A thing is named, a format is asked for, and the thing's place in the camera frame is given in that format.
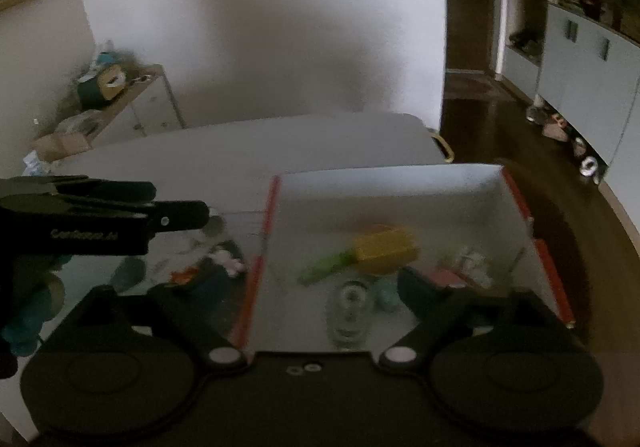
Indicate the small orange item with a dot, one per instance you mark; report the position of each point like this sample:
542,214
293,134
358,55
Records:
185,274

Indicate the teal and yellow tissue box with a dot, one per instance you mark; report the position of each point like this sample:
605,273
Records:
102,87

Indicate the pink shoe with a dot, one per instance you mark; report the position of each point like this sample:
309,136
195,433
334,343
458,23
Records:
556,129

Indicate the small red box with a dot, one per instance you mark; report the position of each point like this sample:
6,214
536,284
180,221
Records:
447,278

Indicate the green highlighter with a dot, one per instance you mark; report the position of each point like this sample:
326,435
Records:
325,269

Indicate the white and black shoe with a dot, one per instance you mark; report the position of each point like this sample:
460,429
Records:
590,167

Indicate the small white figurine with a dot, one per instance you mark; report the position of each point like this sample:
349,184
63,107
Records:
227,262

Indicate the yellow-rimmed chair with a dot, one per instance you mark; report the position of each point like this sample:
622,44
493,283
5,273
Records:
446,147

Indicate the white and wood shelving cabinet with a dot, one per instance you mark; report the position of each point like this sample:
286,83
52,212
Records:
580,52

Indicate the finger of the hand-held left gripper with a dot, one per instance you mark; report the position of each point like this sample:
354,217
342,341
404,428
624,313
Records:
175,216
110,189

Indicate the grey shoe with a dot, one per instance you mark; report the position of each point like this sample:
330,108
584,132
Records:
537,114

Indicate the small white shoe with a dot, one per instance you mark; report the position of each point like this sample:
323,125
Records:
580,147

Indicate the white labelled bottle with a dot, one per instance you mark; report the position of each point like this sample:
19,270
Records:
472,264

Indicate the red storage box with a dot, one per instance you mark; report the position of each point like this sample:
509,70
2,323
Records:
390,197

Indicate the dark wooden door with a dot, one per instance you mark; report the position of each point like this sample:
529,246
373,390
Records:
472,17

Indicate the low wooden side cabinet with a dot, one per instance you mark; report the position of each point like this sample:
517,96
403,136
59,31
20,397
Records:
145,107

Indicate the cardboard box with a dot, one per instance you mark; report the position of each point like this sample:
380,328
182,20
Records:
62,146

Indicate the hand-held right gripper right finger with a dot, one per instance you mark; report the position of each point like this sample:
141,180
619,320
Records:
415,289

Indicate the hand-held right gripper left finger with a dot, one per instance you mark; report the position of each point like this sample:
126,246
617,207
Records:
207,287

